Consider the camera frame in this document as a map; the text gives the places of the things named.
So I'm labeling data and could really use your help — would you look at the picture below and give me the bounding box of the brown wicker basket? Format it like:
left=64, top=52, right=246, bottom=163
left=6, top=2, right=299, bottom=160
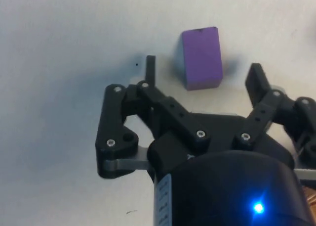
left=302, top=185, right=316, bottom=226

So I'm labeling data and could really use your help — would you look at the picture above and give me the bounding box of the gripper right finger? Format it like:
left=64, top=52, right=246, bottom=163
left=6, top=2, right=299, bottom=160
left=232, top=62, right=316, bottom=160

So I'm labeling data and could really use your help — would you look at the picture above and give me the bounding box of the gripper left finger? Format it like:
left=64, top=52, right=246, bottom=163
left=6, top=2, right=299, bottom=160
left=95, top=54, right=213, bottom=180

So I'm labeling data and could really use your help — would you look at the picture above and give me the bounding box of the purple triangular block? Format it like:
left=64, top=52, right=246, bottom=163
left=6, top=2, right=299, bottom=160
left=172, top=26, right=224, bottom=91

